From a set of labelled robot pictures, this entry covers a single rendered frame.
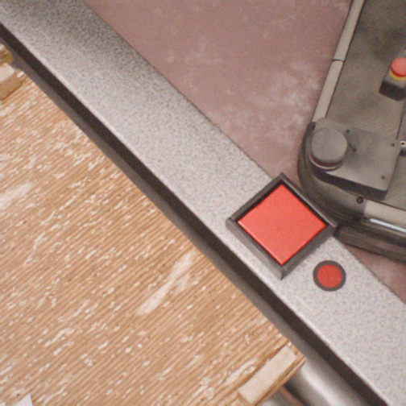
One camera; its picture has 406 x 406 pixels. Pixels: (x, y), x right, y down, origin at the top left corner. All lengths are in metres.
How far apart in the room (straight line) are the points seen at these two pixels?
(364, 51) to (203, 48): 0.43
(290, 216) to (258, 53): 1.25
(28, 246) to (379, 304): 0.33
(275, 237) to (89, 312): 0.19
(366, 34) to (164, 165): 1.01
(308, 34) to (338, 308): 1.34
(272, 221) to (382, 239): 0.89
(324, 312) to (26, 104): 0.36
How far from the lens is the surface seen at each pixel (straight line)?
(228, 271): 0.86
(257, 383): 0.78
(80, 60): 0.98
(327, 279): 0.87
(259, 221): 0.87
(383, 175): 1.65
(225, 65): 2.08
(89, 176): 0.88
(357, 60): 1.82
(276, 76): 2.07
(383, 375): 0.85
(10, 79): 0.93
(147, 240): 0.85
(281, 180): 0.89
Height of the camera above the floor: 1.72
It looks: 64 degrees down
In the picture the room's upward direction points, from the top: 2 degrees clockwise
